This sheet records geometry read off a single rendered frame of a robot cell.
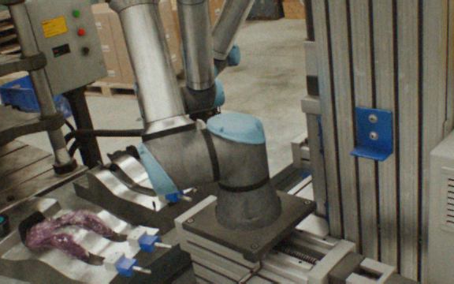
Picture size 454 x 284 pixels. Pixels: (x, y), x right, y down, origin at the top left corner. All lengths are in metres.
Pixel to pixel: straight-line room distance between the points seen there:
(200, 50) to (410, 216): 0.60
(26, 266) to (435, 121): 1.12
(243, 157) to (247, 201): 0.10
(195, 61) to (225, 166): 0.32
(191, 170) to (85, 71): 1.39
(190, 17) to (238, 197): 0.42
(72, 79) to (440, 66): 1.70
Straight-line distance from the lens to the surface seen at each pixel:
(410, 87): 0.97
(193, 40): 1.22
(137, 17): 1.07
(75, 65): 2.32
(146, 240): 1.47
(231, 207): 1.10
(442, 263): 1.06
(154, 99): 1.04
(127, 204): 1.68
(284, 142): 2.06
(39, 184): 2.21
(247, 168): 1.06
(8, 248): 1.63
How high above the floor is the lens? 1.65
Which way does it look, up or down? 24 degrees down
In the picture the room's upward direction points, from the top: 10 degrees counter-clockwise
